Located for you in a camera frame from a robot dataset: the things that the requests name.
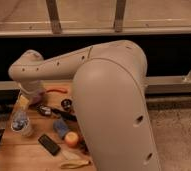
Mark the small metal cup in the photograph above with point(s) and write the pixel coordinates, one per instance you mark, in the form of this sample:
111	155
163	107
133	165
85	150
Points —
66	105

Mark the purple bowl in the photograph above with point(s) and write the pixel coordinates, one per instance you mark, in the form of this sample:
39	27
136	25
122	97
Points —
36	99

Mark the clear plastic piece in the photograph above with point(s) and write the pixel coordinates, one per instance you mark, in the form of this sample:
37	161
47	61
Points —
70	155

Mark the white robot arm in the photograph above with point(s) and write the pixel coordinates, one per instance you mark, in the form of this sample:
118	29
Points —
108	93

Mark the orange apple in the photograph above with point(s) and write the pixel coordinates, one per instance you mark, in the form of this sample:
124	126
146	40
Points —
71	139

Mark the purple grape bunch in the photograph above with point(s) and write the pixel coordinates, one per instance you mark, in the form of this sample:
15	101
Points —
83	147

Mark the blue sponge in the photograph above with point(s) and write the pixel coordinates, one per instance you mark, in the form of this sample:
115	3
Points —
61	128

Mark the white paper cup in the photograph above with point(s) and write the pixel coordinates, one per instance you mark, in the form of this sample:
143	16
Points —
27	131

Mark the yellow banana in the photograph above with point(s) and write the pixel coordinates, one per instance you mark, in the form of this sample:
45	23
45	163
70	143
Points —
72	164

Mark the black remote control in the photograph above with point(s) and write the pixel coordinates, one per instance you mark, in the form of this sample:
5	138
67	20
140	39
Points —
52	147

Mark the black handled metal spoon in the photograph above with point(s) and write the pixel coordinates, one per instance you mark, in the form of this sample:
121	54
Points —
48	111

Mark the orange carrot toy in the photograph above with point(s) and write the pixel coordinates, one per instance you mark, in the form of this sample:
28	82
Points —
59	90

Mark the wooden cutting board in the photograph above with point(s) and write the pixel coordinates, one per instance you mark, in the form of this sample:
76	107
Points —
18	153

